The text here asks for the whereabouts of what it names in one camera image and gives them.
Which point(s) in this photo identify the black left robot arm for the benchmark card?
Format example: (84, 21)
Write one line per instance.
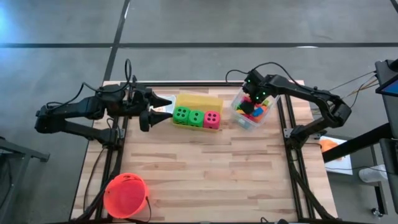
(81, 112)

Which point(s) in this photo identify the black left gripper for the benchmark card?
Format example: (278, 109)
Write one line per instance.
(138, 101)

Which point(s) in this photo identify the blue toy block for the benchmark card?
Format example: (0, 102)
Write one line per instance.
(257, 112)

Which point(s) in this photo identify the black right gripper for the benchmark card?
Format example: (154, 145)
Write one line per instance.
(258, 88)

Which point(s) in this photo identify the clear plastic bin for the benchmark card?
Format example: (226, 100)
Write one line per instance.
(252, 123)

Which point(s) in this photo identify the black aluminium rig frame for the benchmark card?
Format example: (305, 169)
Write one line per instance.
(202, 84)

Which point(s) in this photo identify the yellow translucent bin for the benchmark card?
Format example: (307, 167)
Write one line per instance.
(199, 102)

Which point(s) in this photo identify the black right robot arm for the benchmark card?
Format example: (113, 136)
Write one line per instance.
(311, 96)

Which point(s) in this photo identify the red foam die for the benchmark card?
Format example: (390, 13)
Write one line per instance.
(212, 120)

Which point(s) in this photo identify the small green toy block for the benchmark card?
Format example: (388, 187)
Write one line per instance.
(266, 102)

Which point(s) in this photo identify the white paper roll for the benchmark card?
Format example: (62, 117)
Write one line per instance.
(371, 173)

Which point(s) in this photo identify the green foam die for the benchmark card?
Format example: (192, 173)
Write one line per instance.
(196, 118)
(181, 115)

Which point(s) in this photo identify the blue screen tablet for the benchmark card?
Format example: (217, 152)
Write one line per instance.
(391, 90)

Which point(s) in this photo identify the black diagonal beam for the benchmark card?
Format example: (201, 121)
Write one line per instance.
(357, 143)

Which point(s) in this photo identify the orange crumpled object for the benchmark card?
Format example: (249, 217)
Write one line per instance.
(329, 144)

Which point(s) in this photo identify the white plastic bin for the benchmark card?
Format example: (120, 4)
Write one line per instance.
(169, 107)

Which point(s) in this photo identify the yellow toy block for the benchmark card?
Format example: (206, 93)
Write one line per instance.
(239, 111)

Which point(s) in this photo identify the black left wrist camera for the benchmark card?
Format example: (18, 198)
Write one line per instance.
(144, 121)

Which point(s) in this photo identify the white paper sheet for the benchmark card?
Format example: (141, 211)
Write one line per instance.
(342, 161)

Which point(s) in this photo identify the grey side table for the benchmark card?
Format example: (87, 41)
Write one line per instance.
(18, 152)

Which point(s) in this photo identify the orange pumpkin bucket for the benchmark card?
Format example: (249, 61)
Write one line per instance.
(124, 196)

